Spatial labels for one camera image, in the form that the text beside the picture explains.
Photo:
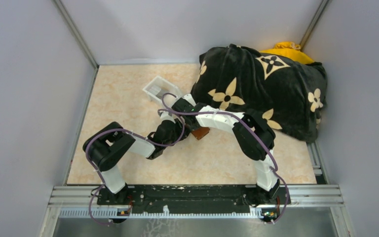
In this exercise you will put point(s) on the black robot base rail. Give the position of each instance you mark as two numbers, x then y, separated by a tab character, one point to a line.
194	199

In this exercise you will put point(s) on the yellow cloth bundle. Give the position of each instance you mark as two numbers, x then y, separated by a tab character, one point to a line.
290	50

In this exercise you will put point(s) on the brown leather card holder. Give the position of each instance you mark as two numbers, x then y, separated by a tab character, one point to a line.
200	132

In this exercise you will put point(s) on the white translucent plastic card box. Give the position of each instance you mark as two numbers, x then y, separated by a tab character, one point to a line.
157	87

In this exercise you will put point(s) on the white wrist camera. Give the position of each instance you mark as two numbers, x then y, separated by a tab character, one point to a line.
188	97
165	115

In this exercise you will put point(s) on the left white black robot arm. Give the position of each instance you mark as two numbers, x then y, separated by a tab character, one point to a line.
105	148

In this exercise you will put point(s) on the black floral plush blanket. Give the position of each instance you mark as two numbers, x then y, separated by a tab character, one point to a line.
288	94

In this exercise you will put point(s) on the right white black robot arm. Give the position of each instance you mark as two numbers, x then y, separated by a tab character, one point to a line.
253	134

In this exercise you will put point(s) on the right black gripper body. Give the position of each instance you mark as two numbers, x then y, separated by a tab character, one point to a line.
193	127

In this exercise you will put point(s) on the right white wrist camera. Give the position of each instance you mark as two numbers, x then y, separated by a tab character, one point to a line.
188	97

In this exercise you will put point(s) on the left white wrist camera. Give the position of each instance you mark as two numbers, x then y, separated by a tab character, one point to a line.
165	115

